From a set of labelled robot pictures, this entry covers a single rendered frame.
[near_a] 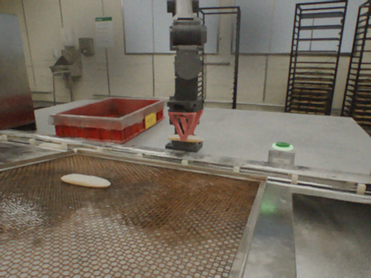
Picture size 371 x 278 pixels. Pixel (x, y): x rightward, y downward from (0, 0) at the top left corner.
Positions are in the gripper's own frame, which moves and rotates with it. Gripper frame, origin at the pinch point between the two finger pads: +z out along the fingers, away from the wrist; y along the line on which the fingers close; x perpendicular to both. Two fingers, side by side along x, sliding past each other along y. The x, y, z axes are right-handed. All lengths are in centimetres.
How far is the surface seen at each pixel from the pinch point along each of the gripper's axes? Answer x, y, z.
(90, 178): 8.6, -26.6, 2.5
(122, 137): 33.4, 21.5, 8.2
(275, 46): 0, 439, -56
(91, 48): 373, 432, -61
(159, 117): 36, 60, 7
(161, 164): 3.6, -7.5, 5.6
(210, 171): -8.4, -7.6, 5.8
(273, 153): -21.1, 11.5, 5.7
